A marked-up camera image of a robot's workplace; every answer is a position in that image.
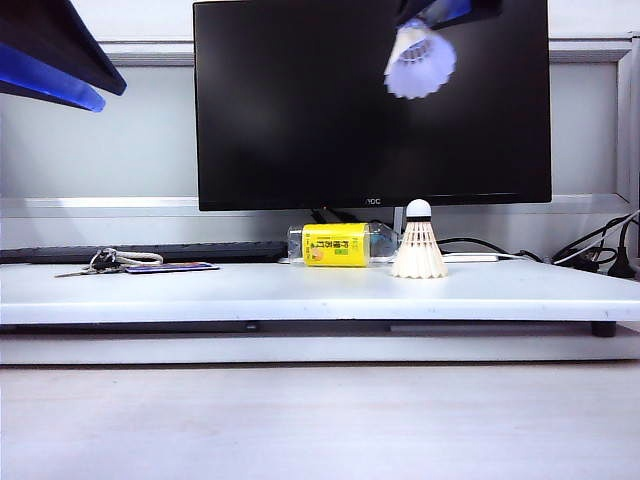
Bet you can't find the aluminium partition frame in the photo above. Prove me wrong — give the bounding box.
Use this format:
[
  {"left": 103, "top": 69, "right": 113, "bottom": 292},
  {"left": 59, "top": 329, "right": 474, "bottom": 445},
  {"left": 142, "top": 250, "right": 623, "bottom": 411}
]
[{"left": 0, "top": 30, "right": 640, "bottom": 221}]

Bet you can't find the white desk riser board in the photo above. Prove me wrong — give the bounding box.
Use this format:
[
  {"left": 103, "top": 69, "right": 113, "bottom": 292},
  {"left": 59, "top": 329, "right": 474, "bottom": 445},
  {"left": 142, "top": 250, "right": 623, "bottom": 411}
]
[{"left": 0, "top": 259, "right": 640, "bottom": 327}]

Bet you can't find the white feather shuttlecock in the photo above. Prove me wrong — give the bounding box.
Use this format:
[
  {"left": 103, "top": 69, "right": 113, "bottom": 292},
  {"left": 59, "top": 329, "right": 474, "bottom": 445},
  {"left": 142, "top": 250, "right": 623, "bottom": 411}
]
[
  {"left": 390, "top": 199, "right": 449, "bottom": 280},
  {"left": 383, "top": 17, "right": 459, "bottom": 100}
]

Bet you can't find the black computer monitor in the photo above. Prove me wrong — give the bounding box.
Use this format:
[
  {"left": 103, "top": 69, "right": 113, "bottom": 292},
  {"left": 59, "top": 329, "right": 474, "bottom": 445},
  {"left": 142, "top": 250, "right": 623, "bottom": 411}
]
[{"left": 192, "top": 0, "right": 553, "bottom": 213}]

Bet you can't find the clear bottle with yellow label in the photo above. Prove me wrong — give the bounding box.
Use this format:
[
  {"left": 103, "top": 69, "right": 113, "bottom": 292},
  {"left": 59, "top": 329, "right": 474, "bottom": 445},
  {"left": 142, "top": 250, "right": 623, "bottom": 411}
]
[{"left": 286, "top": 222, "right": 404, "bottom": 269}]

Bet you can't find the black computer keyboard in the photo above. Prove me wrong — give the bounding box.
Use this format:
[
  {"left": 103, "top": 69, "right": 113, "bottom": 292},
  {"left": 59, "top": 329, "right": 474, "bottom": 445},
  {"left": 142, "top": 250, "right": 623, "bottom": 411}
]
[{"left": 0, "top": 241, "right": 290, "bottom": 266}]

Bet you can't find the silver key bunch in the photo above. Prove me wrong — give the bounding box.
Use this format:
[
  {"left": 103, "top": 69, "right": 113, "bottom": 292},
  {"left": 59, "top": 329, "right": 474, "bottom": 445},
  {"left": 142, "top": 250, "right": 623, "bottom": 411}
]
[{"left": 53, "top": 247, "right": 124, "bottom": 280}]

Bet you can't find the beige braided key strap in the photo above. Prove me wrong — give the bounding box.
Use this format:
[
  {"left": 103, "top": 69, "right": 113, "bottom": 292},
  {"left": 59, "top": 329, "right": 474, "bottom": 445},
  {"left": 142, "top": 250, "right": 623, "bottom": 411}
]
[{"left": 113, "top": 251, "right": 166, "bottom": 267}]

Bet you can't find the black power plug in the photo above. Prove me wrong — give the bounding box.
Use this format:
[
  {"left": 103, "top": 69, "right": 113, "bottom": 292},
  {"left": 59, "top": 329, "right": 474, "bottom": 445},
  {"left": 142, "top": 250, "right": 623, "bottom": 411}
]
[{"left": 606, "top": 219, "right": 640, "bottom": 280}]

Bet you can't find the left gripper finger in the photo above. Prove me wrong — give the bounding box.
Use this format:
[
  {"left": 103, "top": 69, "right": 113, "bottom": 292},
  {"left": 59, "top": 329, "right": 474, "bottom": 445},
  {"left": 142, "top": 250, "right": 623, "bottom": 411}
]
[
  {"left": 0, "top": 42, "right": 107, "bottom": 113},
  {"left": 0, "top": 0, "right": 128, "bottom": 97}
]

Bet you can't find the black looped cable bundle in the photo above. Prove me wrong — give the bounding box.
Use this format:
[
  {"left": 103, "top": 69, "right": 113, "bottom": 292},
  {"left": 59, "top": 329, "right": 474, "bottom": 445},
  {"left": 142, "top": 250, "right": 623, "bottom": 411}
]
[{"left": 551, "top": 213, "right": 640, "bottom": 267}]

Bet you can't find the thin white cable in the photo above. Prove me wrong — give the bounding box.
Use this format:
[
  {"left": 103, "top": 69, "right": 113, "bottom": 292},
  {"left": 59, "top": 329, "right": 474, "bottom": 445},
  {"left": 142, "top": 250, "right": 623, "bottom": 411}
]
[{"left": 553, "top": 211, "right": 640, "bottom": 265}]

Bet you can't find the white flat power adapter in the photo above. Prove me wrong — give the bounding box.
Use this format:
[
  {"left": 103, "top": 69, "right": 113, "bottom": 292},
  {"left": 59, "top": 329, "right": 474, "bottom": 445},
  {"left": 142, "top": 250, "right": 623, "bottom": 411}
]
[{"left": 442, "top": 252, "right": 501, "bottom": 264}]

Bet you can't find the black curved cable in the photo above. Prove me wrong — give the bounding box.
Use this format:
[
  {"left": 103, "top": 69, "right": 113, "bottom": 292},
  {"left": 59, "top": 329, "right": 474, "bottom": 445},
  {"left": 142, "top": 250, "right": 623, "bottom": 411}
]
[{"left": 434, "top": 237, "right": 545, "bottom": 263}]

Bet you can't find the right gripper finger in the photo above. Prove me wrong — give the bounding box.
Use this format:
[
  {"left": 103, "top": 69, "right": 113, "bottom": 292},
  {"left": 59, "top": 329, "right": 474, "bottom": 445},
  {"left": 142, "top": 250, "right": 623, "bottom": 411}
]
[
  {"left": 427, "top": 5, "right": 474, "bottom": 31},
  {"left": 397, "top": 0, "right": 504, "bottom": 24}
]

